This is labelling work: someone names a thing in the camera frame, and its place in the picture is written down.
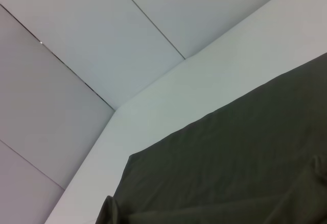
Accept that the dark green t-shirt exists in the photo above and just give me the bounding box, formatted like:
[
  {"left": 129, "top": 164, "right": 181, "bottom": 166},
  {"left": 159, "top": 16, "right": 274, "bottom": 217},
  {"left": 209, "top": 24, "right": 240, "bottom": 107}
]
[{"left": 96, "top": 53, "right": 327, "bottom": 224}]

